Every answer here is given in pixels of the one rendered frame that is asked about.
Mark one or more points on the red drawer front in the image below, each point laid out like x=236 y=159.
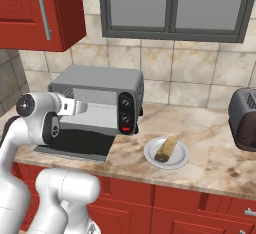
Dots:
x=186 y=198
x=130 y=191
x=238 y=208

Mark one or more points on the white round plate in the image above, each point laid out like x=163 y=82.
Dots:
x=178 y=154

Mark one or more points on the grey framed window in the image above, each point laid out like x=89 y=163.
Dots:
x=173 y=33

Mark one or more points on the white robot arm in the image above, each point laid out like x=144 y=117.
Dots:
x=16 y=191

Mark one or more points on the black toaster oven knob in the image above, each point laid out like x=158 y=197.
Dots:
x=125 y=117
x=125 y=102

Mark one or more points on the red wall cupboard door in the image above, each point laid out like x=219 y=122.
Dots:
x=20 y=8

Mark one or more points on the brown baguette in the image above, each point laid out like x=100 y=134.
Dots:
x=165 y=149

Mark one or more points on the grey toaster oven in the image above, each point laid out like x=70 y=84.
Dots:
x=96 y=78

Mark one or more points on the red base cupboard door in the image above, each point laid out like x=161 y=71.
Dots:
x=123 y=219
x=21 y=174
x=200 y=223

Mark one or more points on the red wall cupboard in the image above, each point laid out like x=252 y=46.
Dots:
x=71 y=11

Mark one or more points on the toaster oven glass door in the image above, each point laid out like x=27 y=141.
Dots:
x=83 y=144

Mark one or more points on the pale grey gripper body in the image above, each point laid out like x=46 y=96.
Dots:
x=80 y=107

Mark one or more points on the dark grey toaster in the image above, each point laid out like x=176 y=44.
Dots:
x=243 y=121

